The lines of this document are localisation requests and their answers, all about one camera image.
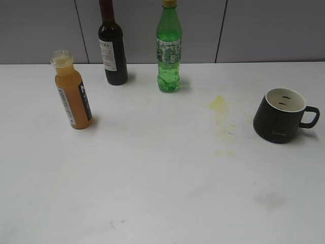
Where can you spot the orange juice bottle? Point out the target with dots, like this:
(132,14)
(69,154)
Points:
(71,89)

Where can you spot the black mug white interior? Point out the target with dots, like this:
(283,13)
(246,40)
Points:
(281,113)

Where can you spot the green soda bottle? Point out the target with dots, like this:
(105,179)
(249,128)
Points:
(168,48)

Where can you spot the dark red wine bottle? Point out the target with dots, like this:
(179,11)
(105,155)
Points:
(111,44)

